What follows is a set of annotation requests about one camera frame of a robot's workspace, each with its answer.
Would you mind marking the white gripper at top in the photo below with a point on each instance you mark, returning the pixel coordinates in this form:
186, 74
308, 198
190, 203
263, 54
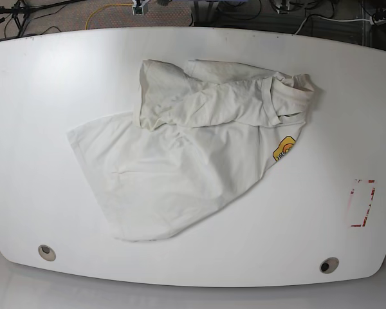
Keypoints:
140, 7

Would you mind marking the white T-shirt yellow logo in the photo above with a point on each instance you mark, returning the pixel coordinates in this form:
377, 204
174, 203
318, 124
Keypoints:
198, 138

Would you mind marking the black tripod stand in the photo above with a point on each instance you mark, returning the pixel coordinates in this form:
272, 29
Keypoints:
21, 12

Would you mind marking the white power strip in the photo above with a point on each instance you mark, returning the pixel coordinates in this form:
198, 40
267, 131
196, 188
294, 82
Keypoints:
379, 17

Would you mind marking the red tape rectangle marking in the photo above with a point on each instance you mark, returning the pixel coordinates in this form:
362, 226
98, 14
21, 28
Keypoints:
360, 201

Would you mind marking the left table cable grommet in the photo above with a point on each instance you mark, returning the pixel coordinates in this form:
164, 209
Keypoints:
46, 253

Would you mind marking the table cable grommet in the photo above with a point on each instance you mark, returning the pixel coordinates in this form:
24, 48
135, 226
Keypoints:
329, 265
46, 253

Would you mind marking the right table cable grommet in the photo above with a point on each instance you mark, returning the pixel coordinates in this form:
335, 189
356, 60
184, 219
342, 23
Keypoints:
329, 265

